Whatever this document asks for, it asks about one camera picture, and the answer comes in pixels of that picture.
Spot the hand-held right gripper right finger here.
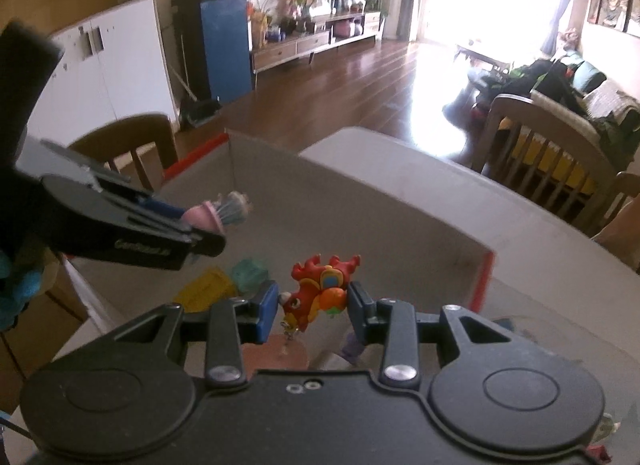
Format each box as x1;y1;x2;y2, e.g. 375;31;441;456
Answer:
346;281;523;392

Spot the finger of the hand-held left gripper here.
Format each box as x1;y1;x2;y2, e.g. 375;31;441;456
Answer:
187;228;227;261
102;180;195;235

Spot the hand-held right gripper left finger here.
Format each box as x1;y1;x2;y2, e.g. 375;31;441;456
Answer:
114;280;280;392

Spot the small pink dress doll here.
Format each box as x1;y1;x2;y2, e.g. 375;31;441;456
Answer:
181;190;254;234

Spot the teal round toy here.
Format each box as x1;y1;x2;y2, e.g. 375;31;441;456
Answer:
229;258;271;294

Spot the pink heart-shaped dish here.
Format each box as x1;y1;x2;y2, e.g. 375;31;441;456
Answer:
243;334;309;372

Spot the red parrot toy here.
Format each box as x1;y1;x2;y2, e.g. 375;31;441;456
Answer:
278;253;362;335

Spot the yellow small box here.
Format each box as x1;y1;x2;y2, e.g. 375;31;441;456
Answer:
172;266;238;314

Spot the red cardboard box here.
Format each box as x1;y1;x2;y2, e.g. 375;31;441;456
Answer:
62;128;497;371

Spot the person's left hand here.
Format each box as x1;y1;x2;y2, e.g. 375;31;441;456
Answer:
0;245;45;332

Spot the wooden dining chair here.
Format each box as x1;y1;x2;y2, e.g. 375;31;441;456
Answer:
66;114;179;192
589;171;640;273
471;94;617;220

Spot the black dustpan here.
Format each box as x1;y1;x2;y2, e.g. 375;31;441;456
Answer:
179;96;224;129

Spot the white cabinet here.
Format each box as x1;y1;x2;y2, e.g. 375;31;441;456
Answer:
25;0;179;138

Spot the black and blue dispenser cabinet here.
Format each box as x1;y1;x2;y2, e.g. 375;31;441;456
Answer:
170;0;254;107

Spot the wooden TV cabinet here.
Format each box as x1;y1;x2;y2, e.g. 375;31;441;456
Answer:
250;10;387;77

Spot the pink cloth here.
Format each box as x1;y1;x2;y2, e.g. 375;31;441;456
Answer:
591;205;640;273

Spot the low coffee table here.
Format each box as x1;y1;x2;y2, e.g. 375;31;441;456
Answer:
454;40;515;72

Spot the black clothing pile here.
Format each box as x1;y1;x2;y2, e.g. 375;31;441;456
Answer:
495;58;576;98

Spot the sofa with light cover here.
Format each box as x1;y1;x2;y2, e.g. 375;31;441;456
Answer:
529;48;640;166

